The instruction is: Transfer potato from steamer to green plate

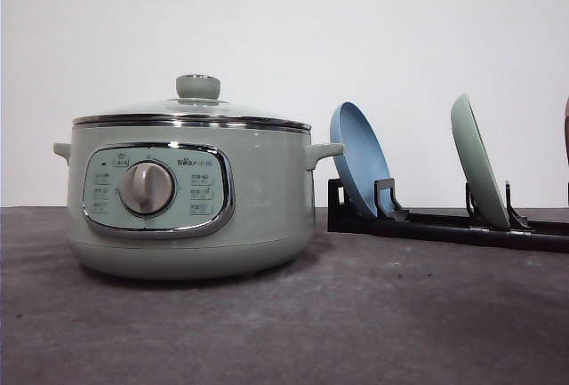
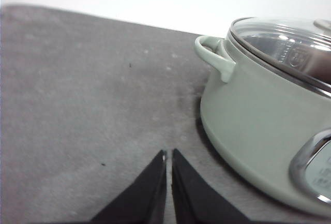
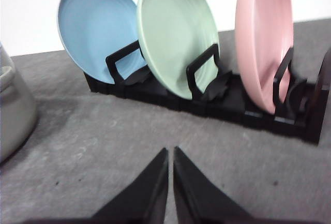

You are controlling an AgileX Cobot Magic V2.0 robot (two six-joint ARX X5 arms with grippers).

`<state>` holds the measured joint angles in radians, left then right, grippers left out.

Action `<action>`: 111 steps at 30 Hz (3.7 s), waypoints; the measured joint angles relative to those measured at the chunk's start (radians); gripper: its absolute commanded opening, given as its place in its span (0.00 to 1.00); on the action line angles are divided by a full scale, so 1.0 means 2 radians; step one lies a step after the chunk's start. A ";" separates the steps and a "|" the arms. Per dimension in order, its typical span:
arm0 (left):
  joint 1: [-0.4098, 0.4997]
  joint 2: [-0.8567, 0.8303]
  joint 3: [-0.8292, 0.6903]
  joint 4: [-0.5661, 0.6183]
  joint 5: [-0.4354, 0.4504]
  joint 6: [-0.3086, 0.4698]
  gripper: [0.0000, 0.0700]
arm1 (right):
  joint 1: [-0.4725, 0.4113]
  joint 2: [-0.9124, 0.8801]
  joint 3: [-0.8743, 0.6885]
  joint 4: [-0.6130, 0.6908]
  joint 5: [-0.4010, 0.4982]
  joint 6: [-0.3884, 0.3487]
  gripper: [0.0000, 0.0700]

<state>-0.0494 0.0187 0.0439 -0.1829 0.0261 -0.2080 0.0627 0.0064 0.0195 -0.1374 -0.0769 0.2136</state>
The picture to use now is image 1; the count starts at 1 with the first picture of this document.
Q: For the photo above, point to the green plate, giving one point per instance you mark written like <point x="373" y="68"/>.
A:
<point x="476" y="166"/>

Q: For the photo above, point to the glass pot lid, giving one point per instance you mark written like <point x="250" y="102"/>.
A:
<point x="197" y="105"/>

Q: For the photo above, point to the blue plate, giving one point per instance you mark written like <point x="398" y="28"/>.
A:
<point x="365" y="159"/>

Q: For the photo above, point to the dark reddish object at edge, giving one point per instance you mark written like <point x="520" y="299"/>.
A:
<point x="567" y="132"/>

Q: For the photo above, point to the green electric steamer pot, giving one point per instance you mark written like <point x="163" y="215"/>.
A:
<point x="191" y="204"/>

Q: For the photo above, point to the black plate rack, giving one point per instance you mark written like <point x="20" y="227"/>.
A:
<point x="392" y="219"/>

